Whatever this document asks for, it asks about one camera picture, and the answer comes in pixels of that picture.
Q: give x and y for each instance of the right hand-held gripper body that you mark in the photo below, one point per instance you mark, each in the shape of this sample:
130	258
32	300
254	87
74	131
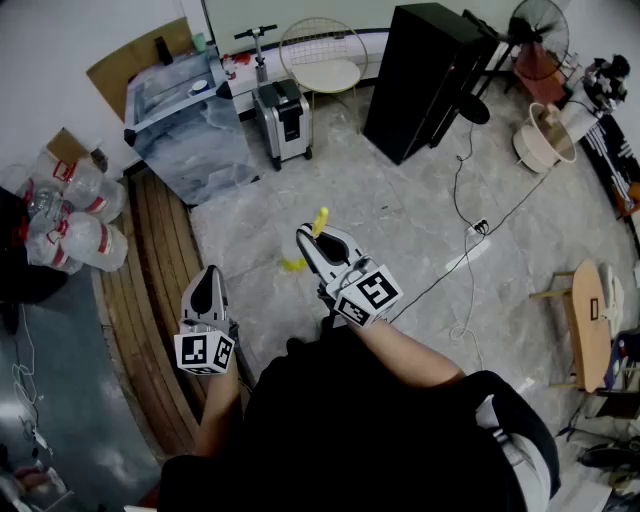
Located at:
370	295

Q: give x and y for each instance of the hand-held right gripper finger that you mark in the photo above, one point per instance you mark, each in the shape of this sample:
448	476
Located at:
310	252
356	251

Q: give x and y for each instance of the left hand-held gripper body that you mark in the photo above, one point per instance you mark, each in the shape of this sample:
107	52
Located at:
202	352

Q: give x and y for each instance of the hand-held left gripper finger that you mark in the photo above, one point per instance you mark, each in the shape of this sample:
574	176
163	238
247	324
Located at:
222	300
186	307

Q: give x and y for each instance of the yellow dish brush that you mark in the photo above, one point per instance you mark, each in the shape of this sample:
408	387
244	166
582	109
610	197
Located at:
321	219

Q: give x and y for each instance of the white cup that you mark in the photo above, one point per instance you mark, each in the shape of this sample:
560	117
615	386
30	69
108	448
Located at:
198	88

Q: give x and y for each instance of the person's right forearm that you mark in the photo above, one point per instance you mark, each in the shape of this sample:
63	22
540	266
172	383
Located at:
410	355

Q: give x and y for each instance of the person's left forearm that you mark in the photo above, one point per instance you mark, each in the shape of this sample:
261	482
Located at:
217	415

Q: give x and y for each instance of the wooden slat platform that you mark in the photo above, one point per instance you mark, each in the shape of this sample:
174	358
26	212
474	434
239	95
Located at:
150	300

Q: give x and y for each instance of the white power strip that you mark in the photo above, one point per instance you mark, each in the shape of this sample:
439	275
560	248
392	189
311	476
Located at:
478	226

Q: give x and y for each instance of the person's black clothing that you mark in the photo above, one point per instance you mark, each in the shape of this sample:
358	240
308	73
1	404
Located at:
350	425

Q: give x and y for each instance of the silver scooter suitcase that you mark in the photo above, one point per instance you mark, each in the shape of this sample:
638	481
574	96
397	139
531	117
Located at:
282	120

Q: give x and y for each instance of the clear crumpled water bottle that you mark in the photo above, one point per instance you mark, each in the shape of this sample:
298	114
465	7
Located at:
46	205

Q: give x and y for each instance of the black cabinet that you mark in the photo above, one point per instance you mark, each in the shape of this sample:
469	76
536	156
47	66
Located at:
420	75

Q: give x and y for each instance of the small red-capped white bottle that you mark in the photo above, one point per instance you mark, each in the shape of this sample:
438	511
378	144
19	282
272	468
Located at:
229	69

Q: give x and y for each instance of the brown cardboard box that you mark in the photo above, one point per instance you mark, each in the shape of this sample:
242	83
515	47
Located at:
67	145

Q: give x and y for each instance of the red packet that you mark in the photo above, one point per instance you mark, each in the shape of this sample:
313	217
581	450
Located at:
242	59

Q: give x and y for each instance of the white round basket table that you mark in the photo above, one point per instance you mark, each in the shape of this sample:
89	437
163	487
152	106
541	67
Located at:
537	145

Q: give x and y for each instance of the wooden side table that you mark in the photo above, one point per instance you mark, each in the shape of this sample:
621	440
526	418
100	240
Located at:
582	345

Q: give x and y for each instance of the green plastic tumbler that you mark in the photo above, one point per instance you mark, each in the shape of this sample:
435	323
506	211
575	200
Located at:
199	42

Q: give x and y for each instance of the brown cardboard sheet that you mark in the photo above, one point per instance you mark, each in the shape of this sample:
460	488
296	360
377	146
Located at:
120	70

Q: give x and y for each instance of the black faucet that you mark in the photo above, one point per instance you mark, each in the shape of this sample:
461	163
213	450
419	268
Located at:
163	50

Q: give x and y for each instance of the red cloth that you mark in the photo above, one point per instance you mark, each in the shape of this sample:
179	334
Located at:
537	70

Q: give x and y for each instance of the black white striped cloth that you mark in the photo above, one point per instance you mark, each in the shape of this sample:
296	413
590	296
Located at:
612	155

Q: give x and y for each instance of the black standing fan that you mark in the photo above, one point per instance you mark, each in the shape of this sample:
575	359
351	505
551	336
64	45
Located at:
537	30

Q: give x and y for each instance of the black white plush toys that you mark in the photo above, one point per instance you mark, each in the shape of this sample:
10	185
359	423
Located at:
607	80

